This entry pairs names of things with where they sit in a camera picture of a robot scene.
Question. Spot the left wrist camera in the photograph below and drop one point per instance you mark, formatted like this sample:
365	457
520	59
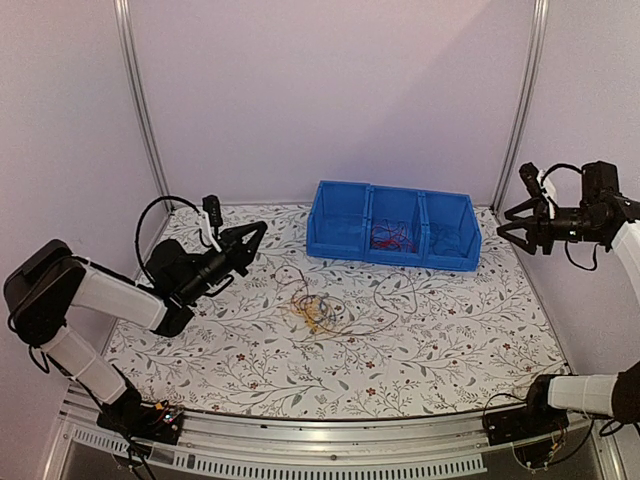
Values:
210	222

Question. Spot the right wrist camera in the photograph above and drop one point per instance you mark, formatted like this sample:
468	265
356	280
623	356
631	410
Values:
539	186

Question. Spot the aluminium frame post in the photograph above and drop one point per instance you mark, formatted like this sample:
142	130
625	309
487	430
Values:
133	73
533	60

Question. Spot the aluminium front rail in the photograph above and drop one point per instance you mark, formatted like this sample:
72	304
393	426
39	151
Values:
219	446

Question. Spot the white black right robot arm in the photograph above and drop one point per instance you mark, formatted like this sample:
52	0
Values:
606	219

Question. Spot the aluminium frame post right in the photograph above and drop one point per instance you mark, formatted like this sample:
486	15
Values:
533	60

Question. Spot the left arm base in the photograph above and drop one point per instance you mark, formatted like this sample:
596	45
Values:
159	422

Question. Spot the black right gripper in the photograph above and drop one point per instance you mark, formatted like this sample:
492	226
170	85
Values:
542	222

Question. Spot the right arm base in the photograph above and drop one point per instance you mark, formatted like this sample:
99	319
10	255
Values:
535	418

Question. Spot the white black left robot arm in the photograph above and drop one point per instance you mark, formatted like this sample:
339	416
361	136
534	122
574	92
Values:
45	287

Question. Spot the blue three-compartment plastic bin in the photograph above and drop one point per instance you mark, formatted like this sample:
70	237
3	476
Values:
394	226

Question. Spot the aluminium frame post left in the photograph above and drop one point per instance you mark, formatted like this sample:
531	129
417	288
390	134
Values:
133	73

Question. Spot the floral patterned tablecloth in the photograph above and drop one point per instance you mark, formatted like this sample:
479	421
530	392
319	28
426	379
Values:
305	337

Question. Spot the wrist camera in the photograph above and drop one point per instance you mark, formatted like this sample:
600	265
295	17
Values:
539	186
210	222

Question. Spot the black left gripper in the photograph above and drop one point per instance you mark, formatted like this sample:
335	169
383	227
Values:
232	245

